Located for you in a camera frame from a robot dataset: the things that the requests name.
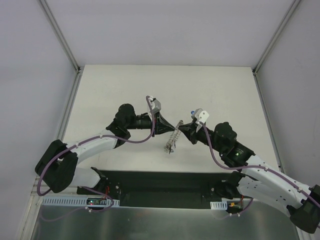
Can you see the right aluminium frame rail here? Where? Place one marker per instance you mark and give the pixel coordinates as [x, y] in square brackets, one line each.
[266, 73]

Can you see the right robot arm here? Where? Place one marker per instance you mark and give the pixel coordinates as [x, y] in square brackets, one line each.
[254, 178]

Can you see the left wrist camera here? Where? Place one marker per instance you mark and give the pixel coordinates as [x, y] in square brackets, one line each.
[155, 105]

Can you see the metal key organizer ring disc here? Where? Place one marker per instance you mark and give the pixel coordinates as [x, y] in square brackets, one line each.
[171, 143]

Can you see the white cable duct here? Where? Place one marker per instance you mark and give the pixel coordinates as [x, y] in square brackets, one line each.
[219, 205]
[71, 201]

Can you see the left aluminium frame rail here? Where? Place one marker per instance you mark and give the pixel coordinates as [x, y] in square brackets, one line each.
[61, 69]

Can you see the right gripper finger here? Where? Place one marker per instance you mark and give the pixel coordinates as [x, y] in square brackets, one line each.
[189, 127]
[191, 136]

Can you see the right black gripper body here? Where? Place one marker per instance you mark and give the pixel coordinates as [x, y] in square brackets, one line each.
[195, 133]

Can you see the aluminium frame rail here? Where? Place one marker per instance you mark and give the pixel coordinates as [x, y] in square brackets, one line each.
[61, 69]
[266, 73]

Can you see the right white cable duct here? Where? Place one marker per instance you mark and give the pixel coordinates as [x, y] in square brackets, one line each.
[219, 205]

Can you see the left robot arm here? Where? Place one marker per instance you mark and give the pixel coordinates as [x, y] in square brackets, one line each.
[58, 167]

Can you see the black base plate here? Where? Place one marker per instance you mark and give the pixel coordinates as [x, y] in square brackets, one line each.
[173, 190]

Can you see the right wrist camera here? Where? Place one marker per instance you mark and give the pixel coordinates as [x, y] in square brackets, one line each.
[200, 116]

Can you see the left white cable duct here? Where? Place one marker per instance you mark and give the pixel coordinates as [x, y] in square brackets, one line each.
[71, 201]

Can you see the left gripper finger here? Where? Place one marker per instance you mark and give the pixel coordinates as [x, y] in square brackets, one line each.
[163, 129]
[161, 121]

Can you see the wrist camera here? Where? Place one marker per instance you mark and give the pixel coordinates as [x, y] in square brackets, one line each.
[200, 116]
[155, 105]

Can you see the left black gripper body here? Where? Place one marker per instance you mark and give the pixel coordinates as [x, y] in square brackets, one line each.
[155, 123]

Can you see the front aluminium extrusion left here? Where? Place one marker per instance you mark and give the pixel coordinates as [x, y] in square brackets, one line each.
[34, 187]

